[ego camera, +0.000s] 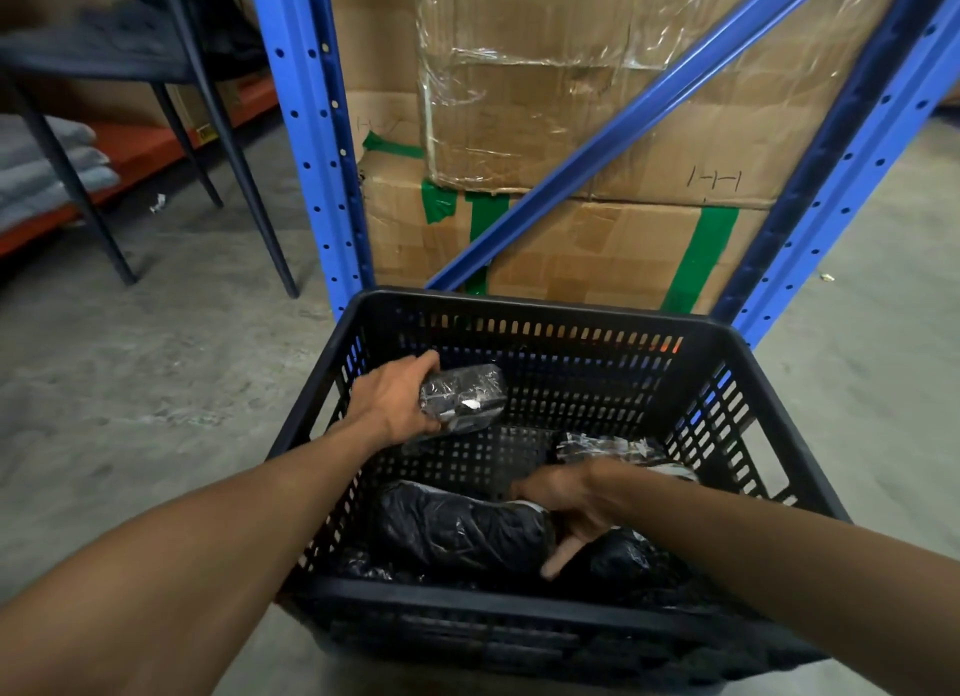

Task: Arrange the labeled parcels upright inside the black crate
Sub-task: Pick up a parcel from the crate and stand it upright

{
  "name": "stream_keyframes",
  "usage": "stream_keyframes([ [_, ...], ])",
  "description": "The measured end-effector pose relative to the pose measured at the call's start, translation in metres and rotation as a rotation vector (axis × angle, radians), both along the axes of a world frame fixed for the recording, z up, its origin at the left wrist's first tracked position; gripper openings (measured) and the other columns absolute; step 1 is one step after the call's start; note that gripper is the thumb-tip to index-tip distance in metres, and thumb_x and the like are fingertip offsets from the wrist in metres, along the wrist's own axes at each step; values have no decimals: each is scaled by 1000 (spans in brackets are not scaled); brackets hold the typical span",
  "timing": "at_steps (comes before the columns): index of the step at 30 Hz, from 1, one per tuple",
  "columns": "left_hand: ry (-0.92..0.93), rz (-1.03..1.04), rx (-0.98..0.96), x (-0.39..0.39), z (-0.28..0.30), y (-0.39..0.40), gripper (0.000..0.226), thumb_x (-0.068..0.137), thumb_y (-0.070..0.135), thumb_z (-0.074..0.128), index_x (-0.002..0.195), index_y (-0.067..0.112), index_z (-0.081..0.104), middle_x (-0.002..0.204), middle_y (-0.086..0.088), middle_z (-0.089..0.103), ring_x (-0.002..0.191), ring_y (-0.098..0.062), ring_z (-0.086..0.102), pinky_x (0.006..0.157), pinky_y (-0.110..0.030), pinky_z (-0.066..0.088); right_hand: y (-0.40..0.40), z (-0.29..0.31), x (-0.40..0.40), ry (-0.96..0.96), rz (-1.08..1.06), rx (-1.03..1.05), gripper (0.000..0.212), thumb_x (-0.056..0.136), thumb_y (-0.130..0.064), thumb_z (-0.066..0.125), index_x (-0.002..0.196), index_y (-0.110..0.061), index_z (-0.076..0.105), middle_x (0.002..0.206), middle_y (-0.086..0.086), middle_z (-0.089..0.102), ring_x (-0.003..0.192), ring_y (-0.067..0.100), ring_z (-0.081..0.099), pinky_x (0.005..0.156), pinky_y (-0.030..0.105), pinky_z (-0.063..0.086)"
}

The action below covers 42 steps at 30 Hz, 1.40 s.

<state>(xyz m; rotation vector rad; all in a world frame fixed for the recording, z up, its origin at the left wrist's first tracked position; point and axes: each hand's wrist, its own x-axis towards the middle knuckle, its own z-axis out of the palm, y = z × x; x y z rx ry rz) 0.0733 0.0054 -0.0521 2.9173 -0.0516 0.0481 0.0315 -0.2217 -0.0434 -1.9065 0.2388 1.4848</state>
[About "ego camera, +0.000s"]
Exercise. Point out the person's right hand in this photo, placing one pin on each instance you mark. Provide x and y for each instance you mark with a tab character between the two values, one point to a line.
589	497

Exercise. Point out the person's left hand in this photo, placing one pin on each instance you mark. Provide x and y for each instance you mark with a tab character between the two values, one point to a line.
386	403

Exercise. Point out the person's right thumb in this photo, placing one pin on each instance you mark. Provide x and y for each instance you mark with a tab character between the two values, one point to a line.
564	555

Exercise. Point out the person's left thumb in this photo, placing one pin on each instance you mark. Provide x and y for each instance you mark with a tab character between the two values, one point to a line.
424	424

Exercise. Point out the small shiny black packet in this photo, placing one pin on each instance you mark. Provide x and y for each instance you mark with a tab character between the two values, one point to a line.
469	399

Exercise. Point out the large black packet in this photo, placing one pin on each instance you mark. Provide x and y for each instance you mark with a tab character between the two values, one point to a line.
457	527

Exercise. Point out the person's left forearm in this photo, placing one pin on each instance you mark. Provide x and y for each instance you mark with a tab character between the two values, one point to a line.
187	568

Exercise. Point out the person's right forearm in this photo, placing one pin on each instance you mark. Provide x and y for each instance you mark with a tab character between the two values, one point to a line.
787	560

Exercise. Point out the black plastic crate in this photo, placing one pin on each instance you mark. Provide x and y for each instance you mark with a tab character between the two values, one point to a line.
525	628

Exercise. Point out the cardboard box with green tape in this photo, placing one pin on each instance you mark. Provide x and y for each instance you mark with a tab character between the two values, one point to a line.
585	253

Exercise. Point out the blue perforated rack upright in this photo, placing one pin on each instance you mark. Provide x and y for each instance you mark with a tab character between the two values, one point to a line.
315	133
847	163

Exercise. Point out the cardboard box with clear tape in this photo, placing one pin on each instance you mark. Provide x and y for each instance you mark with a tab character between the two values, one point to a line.
540	118

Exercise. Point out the white paper scrap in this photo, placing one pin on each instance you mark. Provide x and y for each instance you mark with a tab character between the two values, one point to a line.
157	203

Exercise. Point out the blue rack diagonal brace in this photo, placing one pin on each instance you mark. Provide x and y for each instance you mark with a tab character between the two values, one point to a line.
637	110

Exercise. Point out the small cardboard box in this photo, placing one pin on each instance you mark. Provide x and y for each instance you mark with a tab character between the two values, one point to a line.
199	114

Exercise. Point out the plain cardboard box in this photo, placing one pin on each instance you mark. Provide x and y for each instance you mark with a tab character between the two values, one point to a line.
375	43

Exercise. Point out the orange shelf beam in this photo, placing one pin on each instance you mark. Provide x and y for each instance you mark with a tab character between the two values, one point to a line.
142	148

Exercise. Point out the stack of grey folded blankets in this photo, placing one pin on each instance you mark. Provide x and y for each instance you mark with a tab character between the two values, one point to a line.
37	170

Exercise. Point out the black plastic chair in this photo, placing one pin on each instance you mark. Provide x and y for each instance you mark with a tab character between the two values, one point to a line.
90	47

